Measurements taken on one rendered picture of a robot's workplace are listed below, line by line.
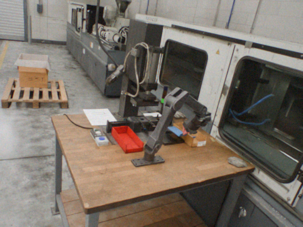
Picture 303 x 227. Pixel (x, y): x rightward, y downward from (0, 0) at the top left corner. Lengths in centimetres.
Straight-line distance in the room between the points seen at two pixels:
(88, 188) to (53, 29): 978
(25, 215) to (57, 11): 909
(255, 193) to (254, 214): 14
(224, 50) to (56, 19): 917
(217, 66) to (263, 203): 107
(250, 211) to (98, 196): 114
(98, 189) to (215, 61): 140
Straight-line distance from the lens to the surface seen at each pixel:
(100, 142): 155
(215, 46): 214
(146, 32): 168
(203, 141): 179
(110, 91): 494
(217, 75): 209
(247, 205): 195
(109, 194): 121
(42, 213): 242
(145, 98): 169
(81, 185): 126
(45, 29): 1075
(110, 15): 604
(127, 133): 173
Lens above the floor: 170
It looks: 23 degrees down
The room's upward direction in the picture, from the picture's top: 10 degrees clockwise
